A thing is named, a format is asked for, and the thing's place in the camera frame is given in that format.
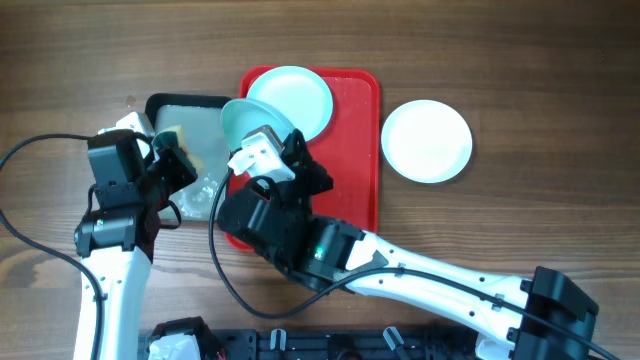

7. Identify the green yellow sponge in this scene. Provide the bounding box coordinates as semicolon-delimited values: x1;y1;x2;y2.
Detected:
152;125;205;174

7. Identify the light blue plate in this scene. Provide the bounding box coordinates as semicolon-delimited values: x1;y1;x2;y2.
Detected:
246;66;334;141

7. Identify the turquoise plate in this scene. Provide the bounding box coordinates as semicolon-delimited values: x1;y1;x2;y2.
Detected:
220;98;295;151

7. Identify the white plate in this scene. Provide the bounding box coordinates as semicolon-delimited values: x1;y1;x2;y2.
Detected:
381;100;473;184

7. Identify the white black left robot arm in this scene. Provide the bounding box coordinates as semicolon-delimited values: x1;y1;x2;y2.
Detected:
73;126;203;359

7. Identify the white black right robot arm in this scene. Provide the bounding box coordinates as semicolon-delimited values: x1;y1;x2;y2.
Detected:
216;126;599;359

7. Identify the red plastic tray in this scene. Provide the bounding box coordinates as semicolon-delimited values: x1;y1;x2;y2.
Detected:
239;66;380;232

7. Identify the black water tray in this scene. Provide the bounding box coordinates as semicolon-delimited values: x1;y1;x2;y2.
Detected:
145;93;231;221

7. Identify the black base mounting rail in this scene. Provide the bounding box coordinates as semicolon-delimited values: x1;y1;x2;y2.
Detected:
204;324;478;360

